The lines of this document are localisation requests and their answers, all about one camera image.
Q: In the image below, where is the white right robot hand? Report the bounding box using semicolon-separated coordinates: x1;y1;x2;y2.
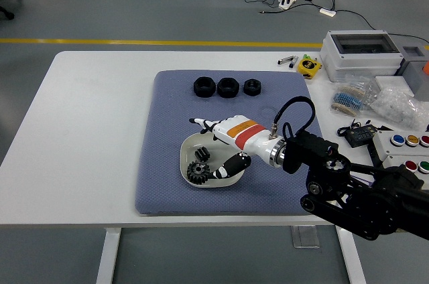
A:
188;115;279;182

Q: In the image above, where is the small black gear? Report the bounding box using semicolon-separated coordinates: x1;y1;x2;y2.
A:
194;146;211;161

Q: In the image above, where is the large black gear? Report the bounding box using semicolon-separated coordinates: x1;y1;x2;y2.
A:
186;159;211;186

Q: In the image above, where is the small black hex nut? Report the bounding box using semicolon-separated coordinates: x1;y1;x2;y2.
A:
243;78;263;97

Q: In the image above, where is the large black hex nut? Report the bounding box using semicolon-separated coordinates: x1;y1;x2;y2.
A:
193;76;217;98
217;77;240;98

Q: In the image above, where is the flat white box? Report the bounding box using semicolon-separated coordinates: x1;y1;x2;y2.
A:
374;75;415;92

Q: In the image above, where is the white three-button control box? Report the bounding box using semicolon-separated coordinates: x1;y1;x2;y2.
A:
371;129;429;158

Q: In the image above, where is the white red-green button box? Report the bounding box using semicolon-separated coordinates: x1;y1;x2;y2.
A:
381;155;429;176

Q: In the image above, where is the small grey plastic box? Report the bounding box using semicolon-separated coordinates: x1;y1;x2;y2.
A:
400;44;429;97

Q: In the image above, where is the white square plate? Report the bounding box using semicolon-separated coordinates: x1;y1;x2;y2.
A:
180;131;251;188

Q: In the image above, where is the blue-grey cushion mat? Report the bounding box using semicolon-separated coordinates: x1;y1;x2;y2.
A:
134;69;339;216

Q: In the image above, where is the yellow tape measure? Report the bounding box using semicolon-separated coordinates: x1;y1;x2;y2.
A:
297;58;322;79

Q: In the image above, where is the bag of blue resistors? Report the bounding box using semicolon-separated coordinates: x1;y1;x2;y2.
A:
330;76;375;118

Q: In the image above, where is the black digital meter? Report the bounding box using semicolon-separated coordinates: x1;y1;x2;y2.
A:
336;124;379;148

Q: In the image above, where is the grey metal floor plate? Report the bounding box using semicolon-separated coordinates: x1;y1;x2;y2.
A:
290;225;321;249

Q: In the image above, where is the clear bag of white parts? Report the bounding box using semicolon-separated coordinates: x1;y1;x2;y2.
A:
370;84;429;131

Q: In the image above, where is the white table leg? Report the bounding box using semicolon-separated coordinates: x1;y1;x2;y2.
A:
96;227;122;284
336;224;368;284

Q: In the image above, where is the black office chair base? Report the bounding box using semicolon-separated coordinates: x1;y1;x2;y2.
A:
0;0;21;20

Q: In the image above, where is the grey electrical enclosure box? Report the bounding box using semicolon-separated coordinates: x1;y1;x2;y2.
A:
319;29;405;83

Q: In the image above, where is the black power cable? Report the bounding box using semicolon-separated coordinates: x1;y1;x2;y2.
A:
334;9;429;46

